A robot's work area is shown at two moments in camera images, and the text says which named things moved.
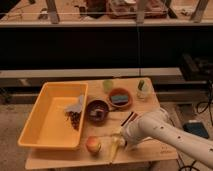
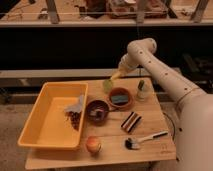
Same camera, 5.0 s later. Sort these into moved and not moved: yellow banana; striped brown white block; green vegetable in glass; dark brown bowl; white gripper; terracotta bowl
Moved: yellow banana; white gripper
Not moved: dark brown bowl; striped brown white block; terracotta bowl; green vegetable in glass
